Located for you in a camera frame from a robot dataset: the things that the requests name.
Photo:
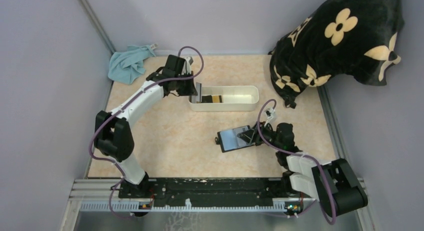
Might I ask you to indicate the black credit card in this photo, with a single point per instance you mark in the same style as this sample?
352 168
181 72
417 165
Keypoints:
207 99

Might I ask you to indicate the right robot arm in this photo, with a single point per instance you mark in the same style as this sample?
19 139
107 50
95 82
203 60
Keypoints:
332 183

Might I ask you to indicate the black floral blanket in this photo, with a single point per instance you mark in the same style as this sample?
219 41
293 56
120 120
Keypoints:
341 37

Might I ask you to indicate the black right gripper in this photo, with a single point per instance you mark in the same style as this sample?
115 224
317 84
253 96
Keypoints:
257 135

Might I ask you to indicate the aluminium frame rail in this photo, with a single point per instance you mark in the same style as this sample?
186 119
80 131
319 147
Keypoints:
101 194

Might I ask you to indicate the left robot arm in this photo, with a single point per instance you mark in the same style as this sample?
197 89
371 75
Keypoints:
113 129

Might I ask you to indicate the white plastic tray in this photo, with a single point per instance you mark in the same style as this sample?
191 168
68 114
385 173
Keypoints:
242 98

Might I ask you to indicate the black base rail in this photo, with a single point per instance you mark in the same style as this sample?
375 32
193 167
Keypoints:
209 192

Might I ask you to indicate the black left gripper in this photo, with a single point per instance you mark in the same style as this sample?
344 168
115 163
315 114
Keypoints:
191 88

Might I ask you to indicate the teal cloth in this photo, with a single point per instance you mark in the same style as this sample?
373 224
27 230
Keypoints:
125 67

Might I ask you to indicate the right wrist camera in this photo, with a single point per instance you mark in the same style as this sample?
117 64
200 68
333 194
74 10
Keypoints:
270 114

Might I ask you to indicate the grey credit card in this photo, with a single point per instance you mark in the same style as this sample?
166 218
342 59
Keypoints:
198 97

